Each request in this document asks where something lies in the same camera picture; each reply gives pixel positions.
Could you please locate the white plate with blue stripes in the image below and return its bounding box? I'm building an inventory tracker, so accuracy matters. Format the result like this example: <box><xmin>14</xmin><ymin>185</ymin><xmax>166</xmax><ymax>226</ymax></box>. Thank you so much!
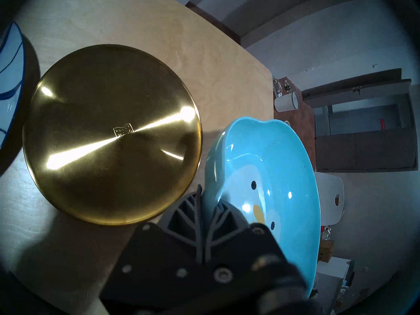
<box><xmin>0</xmin><ymin>21</ymin><xmax>26</xmax><ymax>151</ymax></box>

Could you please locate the white storage box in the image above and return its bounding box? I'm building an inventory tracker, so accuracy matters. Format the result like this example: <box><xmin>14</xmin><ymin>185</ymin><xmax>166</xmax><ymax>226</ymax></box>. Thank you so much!
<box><xmin>315</xmin><ymin>257</ymin><xmax>355</xmax><ymax>305</ymax></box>

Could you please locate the pile of cables and parts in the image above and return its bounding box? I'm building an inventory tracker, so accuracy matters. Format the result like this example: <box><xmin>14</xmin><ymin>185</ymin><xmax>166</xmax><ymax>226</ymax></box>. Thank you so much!
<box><xmin>272</xmin><ymin>76</ymin><xmax>293</xmax><ymax>98</ymax></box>

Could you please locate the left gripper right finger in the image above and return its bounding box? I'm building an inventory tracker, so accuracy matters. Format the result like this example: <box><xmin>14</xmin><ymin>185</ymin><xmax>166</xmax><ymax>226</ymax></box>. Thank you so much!
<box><xmin>204</xmin><ymin>200</ymin><xmax>286</xmax><ymax>285</ymax></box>

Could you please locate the blue penguin plate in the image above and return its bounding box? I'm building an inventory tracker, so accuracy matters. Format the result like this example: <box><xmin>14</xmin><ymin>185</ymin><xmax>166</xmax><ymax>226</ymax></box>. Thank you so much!
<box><xmin>204</xmin><ymin>117</ymin><xmax>321</xmax><ymax>298</ymax></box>

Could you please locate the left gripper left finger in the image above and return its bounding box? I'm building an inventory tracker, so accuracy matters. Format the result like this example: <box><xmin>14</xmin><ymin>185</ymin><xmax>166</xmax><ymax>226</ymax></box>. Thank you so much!
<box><xmin>100</xmin><ymin>185</ymin><xmax>210</xmax><ymax>310</ymax></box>

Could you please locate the dark grey door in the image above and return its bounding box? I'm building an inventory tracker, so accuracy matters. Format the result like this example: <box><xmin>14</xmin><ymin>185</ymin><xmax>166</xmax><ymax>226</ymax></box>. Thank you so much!
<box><xmin>302</xmin><ymin>68</ymin><xmax>419</xmax><ymax>172</ymax></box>

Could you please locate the white bucket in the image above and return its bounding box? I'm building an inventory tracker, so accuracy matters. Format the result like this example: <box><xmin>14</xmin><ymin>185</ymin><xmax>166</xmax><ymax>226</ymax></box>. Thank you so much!
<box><xmin>274</xmin><ymin>91</ymin><xmax>301</xmax><ymax>113</ymax></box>

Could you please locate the brown cardboard box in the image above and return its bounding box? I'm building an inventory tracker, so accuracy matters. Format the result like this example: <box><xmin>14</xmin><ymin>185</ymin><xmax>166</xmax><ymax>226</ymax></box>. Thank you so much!
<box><xmin>318</xmin><ymin>241</ymin><xmax>336</xmax><ymax>262</ymax></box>

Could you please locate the gold metal plate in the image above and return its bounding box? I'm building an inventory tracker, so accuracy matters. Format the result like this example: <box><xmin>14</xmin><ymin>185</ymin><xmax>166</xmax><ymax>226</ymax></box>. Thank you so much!
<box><xmin>22</xmin><ymin>44</ymin><xmax>203</xmax><ymax>226</ymax></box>

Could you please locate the white swivel chair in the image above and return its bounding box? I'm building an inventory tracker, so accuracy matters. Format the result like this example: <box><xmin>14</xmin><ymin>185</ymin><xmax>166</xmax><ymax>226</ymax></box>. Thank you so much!
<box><xmin>315</xmin><ymin>172</ymin><xmax>345</xmax><ymax>226</ymax></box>

